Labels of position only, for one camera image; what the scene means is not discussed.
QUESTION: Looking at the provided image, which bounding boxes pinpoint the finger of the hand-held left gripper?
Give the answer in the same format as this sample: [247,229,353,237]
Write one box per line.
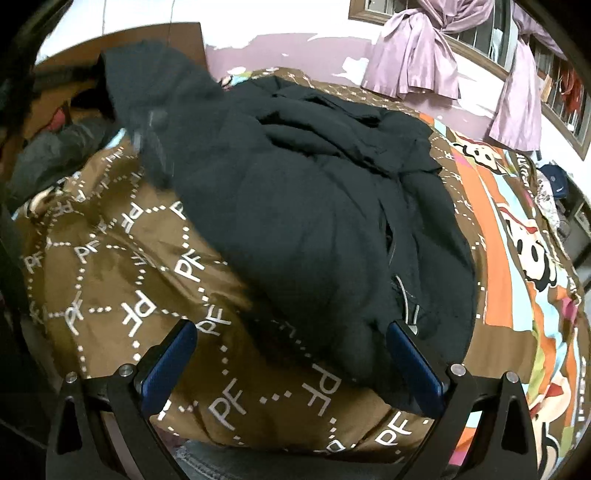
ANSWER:
[131,108,175,188]

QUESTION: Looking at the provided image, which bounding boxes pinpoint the dark blue cap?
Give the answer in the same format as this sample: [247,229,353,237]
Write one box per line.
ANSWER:
[538,164,571,199]

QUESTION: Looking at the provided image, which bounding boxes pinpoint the dark green jacket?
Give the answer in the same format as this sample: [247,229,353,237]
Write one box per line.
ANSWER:
[9,117,121,204]

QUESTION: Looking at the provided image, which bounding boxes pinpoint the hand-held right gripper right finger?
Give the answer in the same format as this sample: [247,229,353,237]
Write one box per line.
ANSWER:
[387,319,539,480]

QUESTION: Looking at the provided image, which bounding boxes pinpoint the pink knotted curtain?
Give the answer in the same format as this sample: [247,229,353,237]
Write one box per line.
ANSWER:
[360,0,495,100]
[488,0,568,152]

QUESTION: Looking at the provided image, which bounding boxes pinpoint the wooden shelf desk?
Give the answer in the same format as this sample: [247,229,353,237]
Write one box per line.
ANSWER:
[554,175,591,259]

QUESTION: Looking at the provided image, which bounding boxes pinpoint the wooden headboard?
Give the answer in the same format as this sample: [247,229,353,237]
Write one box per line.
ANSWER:
[32,22,207,139]

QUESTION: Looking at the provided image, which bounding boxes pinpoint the black padded jacket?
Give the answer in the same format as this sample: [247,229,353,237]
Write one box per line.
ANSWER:
[99,41,478,418]

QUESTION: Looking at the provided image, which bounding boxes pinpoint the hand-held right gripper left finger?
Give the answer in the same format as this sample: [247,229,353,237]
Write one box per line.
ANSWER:
[46,319,198,480]

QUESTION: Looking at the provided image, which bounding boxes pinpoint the brown printed quilt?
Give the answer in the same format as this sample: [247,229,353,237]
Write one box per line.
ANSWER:
[11,67,585,467]

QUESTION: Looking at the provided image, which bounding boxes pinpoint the wooden framed barred window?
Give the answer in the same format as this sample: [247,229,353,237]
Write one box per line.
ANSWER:
[348,0,591,160]

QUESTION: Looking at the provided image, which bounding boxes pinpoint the red hanging clothes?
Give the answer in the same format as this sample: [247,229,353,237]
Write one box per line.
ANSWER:
[561,65,585,114]

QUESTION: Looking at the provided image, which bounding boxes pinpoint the floral cloth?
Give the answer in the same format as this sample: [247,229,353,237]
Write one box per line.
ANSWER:
[534,178,563,234]

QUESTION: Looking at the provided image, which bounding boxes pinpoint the red cloth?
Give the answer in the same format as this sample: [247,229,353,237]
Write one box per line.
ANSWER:
[48,104,70,132]

